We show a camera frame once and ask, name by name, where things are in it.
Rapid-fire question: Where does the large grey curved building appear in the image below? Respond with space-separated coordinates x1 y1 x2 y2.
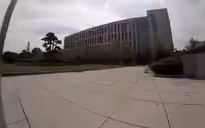
63 8 175 65

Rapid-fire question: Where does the pale concrete slab pavement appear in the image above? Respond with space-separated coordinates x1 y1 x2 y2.
0 65 205 128

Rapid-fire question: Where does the grass strip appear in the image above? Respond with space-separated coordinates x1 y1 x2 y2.
0 63 128 77

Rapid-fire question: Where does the tall dark tree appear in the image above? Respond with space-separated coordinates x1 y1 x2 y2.
40 32 63 53

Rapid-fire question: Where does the dark trimmed hedge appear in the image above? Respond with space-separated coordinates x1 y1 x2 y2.
149 53 184 76

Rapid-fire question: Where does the row of dark bushes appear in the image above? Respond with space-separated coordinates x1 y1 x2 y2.
0 47 91 65

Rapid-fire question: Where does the distant tower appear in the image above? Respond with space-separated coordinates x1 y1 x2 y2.
26 41 31 52

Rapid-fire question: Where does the grey pole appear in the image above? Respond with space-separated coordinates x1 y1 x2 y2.
0 0 19 128

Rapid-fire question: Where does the grey low wall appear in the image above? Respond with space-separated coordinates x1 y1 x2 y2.
181 50 205 80

